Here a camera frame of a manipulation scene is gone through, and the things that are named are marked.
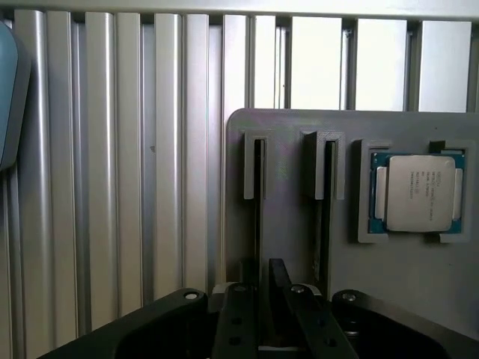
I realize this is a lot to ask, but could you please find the black RAM stick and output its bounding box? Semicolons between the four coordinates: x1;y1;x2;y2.
314;140;338;282
254;139;268;286

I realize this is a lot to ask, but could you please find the grey printed parts rack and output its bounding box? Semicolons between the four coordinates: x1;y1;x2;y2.
225;107;479;340

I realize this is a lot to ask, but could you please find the CPU with silver lid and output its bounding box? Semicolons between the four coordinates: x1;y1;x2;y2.
367;150;467;235

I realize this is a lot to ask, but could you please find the teal rounded plastic cover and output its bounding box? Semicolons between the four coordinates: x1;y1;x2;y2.
0;20;32;173

